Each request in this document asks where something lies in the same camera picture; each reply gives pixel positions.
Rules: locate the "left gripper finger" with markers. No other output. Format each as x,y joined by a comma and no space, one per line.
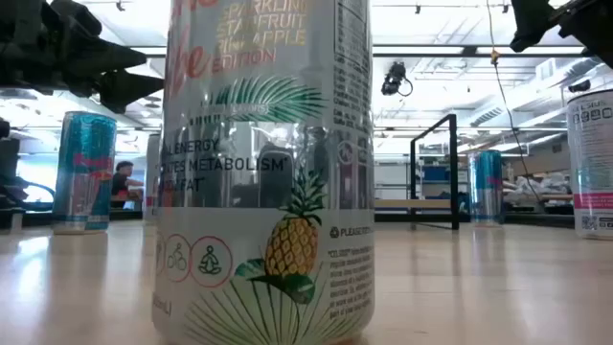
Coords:
105,55
129,88

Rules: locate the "blue silver Red Bull can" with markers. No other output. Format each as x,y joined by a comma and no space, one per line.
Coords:
486,187
84,172

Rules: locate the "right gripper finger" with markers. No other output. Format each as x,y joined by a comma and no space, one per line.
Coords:
534,21

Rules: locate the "storage rack with blue bins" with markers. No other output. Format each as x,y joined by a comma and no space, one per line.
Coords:
436,172

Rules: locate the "white pineapple Celsius can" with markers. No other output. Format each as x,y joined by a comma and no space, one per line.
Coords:
263,191

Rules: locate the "person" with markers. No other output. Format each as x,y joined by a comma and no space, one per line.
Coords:
120,182

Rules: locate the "white Celsius can pink band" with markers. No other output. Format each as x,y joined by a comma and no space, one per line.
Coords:
591,163

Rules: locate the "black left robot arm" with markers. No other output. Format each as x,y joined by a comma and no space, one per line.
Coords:
7,163

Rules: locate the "wooden shelf black metal frame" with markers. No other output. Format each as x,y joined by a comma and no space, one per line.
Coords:
454,167

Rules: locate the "black overhead camera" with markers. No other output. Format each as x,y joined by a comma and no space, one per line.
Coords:
393,76

